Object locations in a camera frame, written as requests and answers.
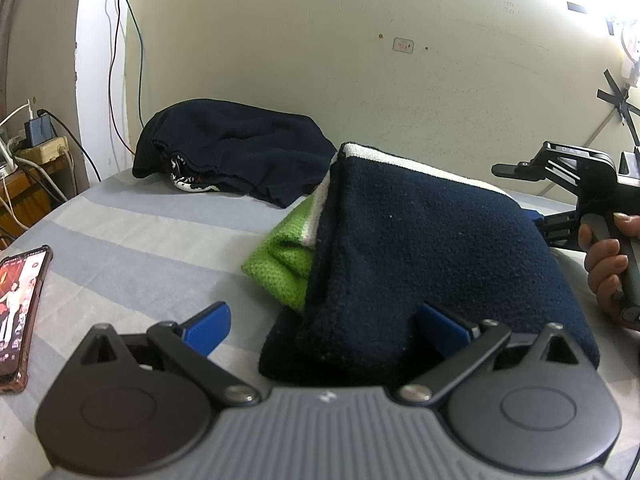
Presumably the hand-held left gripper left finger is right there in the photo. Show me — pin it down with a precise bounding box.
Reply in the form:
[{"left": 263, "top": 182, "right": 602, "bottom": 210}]
[{"left": 75, "top": 302, "right": 261, "bottom": 406}]

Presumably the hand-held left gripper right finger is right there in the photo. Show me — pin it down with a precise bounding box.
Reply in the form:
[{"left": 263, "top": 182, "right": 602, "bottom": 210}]
[{"left": 398, "top": 302, "right": 583, "bottom": 406}]

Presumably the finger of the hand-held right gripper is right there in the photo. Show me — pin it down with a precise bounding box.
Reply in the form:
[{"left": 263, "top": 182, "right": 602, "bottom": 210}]
[
  {"left": 529, "top": 209, "right": 587, "bottom": 250},
  {"left": 491, "top": 141, "right": 617, "bottom": 199}
]

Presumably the navy green white striped sweater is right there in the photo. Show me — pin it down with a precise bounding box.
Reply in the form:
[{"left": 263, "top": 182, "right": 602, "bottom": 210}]
[{"left": 241, "top": 142, "right": 601, "bottom": 388}]

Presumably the person's right hand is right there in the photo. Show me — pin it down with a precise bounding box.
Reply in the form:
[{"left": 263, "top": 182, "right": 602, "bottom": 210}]
[{"left": 577, "top": 212, "right": 640, "bottom": 322}]

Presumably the black tape cross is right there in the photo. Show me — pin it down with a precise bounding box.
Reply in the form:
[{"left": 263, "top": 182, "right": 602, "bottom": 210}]
[{"left": 596, "top": 70, "right": 640, "bottom": 153}]

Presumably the dark navy patterned garment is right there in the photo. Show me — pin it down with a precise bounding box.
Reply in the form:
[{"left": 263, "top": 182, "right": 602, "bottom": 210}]
[{"left": 132, "top": 100, "right": 337, "bottom": 209}]

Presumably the smartphone in clear case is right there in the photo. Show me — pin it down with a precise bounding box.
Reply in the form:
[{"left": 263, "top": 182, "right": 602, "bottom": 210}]
[{"left": 0, "top": 245, "right": 54, "bottom": 395}]

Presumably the wooden side table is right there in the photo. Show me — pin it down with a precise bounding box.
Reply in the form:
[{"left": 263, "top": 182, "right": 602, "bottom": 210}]
[{"left": 0, "top": 166, "right": 68, "bottom": 235}]

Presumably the beige power strip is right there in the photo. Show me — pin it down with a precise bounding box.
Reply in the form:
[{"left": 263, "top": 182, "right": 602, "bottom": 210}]
[{"left": 17, "top": 135, "right": 69, "bottom": 164}]

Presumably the blue charger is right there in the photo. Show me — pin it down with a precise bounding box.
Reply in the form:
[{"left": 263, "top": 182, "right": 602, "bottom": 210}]
[{"left": 26, "top": 114, "right": 54, "bottom": 147}]

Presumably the grey wall cable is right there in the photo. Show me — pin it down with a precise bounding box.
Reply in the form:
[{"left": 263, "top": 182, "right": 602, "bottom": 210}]
[{"left": 582, "top": 107, "right": 626, "bottom": 148}]

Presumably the white wall socket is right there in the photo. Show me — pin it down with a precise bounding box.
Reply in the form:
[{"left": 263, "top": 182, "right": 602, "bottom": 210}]
[{"left": 605, "top": 10, "right": 640, "bottom": 88}]

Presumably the white charging cable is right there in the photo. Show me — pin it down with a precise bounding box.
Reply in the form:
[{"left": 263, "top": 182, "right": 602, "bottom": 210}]
[
  {"left": 0, "top": 101, "right": 35, "bottom": 133},
  {"left": 12, "top": 156, "right": 69, "bottom": 203}
]

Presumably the black power cable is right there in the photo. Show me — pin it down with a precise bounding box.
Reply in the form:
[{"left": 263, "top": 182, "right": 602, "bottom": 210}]
[{"left": 39, "top": 108, "right": 102, "bottom": 182}]

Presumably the thin wall wire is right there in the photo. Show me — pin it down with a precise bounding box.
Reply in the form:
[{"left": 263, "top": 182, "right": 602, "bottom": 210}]
[
  {"left": 107, "top": 0, "right": 136, "bottom": 157},
  {"left": 119, "top": 0, "right": 147, "bottom": 133}
]

